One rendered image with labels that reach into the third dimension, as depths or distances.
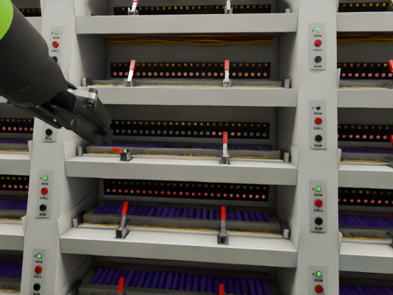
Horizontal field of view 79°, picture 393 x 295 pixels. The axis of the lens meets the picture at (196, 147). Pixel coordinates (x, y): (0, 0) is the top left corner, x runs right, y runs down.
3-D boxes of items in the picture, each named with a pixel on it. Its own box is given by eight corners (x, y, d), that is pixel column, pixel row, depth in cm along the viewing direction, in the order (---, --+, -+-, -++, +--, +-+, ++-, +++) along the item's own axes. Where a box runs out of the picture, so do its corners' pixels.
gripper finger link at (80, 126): (76, 131, 43) (72, 131, 43) (95, 144, 50) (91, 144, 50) (80, 116, 44) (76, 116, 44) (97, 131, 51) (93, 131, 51)
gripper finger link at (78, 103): (52, 80, 34) (61, 79, 34) (100, 115, 44) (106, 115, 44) (45, 105, 33) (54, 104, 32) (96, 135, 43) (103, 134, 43)
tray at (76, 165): (296, 185, 59) (300, 148, 57) (65, 177, 64) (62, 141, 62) (276, 164, 79) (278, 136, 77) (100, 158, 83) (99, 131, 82)
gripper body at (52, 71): (-32, 92, 27) (28, 126, 35) (39, 92, 26) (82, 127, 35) (-10, 38, 29) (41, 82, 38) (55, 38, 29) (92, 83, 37)
